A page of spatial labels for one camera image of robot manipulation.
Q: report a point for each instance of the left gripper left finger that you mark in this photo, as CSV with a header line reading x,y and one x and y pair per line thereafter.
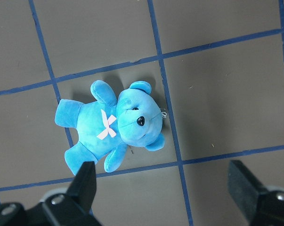
x,y
71,208

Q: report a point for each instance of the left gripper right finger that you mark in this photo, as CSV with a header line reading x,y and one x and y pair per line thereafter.
x,y
260,205

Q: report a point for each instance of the blue teddy bear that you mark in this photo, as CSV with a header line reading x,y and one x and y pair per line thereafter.
x,y
107,126

